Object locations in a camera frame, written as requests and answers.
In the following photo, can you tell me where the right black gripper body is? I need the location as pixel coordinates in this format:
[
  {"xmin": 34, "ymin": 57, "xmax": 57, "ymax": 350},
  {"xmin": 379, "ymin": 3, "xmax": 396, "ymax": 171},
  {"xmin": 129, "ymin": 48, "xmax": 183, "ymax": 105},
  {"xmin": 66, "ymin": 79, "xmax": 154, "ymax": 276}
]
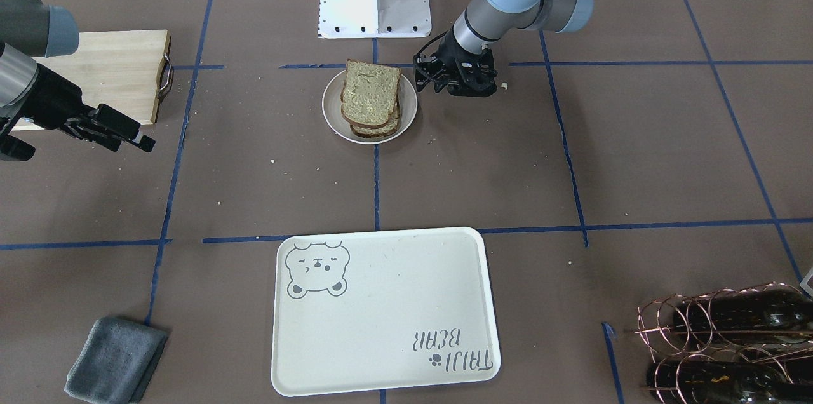
[{"xmin": 20, "ymin": 64, "xmax": 93, "ymax": 134}]

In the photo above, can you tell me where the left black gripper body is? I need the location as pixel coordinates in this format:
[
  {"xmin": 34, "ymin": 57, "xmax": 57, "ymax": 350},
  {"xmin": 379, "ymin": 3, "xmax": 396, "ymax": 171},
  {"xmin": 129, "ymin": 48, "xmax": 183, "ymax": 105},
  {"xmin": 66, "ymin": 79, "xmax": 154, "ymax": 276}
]
[{"xmin": 414, "ymin": 30, "xmax": 497, "ymax": 97}]

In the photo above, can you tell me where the white round plate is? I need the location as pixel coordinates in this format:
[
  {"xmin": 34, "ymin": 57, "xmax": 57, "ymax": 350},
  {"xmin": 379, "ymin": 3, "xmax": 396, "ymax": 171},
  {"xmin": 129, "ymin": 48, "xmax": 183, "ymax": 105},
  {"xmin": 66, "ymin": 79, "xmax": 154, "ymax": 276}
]
[{"xmin": 321, "ymin": 59, "xmax": 419, "ymax": 145}]

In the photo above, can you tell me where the bread slice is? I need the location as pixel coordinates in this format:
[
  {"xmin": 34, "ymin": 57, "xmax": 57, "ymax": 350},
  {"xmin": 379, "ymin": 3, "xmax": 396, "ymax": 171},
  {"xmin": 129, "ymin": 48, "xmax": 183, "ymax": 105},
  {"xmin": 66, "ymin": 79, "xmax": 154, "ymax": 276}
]
[
  {"xmin": 349, "ymin": 105, "xmax": 400, "ymax": 138},
  {"xmin": 340, "ymin": 59, "xmax": 403, "ymax": 128}
]

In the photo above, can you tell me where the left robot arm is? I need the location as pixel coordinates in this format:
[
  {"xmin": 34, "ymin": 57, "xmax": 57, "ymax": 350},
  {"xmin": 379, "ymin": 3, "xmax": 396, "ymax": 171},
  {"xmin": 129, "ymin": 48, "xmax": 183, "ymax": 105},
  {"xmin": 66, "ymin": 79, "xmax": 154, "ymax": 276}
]
[{"xmin": 414, "ymin": 0, "xmax": 595, "ymax": 97}]

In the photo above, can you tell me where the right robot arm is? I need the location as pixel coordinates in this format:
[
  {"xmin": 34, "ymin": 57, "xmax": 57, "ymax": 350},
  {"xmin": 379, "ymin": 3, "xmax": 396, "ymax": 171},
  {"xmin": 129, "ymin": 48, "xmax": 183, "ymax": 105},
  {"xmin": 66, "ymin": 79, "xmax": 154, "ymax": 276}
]
[{"xmin": 1, "ymin": 0, "xmax": 155, "ymax": 161}]

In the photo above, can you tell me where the cream bear tray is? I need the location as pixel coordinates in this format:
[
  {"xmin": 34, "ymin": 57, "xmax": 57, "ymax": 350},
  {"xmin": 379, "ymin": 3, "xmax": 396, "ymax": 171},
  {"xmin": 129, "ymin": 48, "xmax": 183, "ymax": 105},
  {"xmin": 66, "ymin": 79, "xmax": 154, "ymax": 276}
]
[{"xmin": 270, "ymin": 227, "xmax": 502, "ymax": 396}]

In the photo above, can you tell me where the wooden cutting board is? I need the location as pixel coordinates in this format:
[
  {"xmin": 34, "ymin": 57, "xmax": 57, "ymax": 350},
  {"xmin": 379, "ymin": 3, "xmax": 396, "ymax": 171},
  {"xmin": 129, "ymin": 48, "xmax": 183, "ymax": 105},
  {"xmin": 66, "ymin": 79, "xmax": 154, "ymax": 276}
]
[{"xmin": 35, "ymin": 29, "xmax": 171, "ymax": 125}]

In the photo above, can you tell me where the grey folded cloth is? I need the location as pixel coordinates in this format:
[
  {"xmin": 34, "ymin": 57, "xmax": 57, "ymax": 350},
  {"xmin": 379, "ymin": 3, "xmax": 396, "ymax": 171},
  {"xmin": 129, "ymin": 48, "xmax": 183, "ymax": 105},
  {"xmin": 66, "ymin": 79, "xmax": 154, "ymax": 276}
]
[{"xmin": 64, "ymin": 316, "xmax": 169, "ymax": 403}]

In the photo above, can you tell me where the dark green wine bottle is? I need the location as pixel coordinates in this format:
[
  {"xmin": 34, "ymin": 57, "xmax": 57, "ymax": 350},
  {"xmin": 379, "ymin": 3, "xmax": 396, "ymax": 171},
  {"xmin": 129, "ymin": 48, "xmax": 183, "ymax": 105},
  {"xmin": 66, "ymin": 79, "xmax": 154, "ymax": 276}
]
[{"xmin": 673, "ymin": 287, "xmax": 812, "ymax": 346}]

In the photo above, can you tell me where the copper wire bottle rack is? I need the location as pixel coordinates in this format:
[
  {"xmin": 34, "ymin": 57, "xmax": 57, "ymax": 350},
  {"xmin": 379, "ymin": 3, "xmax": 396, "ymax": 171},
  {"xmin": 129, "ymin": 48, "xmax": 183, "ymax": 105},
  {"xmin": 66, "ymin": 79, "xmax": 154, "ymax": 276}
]
[{"xmin": 635, "ymin": 282, "xmax": 812, "ymax": 403}]

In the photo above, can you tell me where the white wire cup rack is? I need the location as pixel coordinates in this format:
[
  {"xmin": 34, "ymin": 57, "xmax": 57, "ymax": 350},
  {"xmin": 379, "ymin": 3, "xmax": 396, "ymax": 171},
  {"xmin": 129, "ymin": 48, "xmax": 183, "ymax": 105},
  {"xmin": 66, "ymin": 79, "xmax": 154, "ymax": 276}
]
[{"xmin": 798, "ymin": 268, "xmax": 813, "ymax": 298}]

